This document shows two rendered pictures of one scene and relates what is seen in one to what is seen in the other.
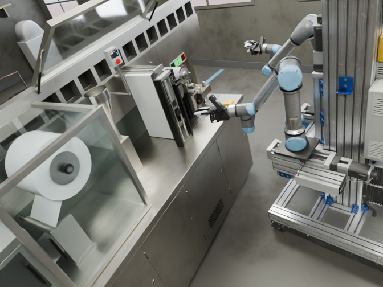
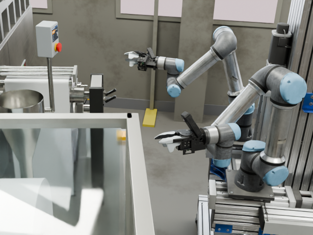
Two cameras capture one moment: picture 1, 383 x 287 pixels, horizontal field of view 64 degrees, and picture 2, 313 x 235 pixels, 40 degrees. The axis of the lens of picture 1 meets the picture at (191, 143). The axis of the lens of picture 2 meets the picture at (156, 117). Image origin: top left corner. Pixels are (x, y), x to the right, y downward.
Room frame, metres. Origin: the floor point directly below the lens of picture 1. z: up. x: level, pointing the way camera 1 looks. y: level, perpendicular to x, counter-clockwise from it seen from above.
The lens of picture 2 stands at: (0.66, 1.01, 2.07)
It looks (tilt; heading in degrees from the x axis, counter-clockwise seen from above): 27 degrees down; 312
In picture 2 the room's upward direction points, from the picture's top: 3 degrees clockwise
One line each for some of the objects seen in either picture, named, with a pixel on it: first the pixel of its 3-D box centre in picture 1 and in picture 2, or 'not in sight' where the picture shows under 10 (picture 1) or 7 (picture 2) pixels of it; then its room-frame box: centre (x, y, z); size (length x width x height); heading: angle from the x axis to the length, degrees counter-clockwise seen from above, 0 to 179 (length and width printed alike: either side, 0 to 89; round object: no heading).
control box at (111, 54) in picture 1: (113, 57); (50, 39); (1.82, 0.27, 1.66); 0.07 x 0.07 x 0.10; 38
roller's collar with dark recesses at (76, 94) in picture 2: not in sight; (76, 94); (2.02, 0.03, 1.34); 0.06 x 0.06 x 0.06; 49
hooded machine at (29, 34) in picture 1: (38, 46); not in sight; (8.49, 2.91, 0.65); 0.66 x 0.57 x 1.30; 129
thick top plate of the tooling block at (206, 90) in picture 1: (186, 91); not in sight; (2.47, -0.11, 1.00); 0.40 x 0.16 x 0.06; 49
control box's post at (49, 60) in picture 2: (122, 80); (50, 83); (1.83, 0.27, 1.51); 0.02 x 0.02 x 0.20
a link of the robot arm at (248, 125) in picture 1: (248, 122); (221, 151); (1.54, -0.37, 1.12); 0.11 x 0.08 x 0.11; 155
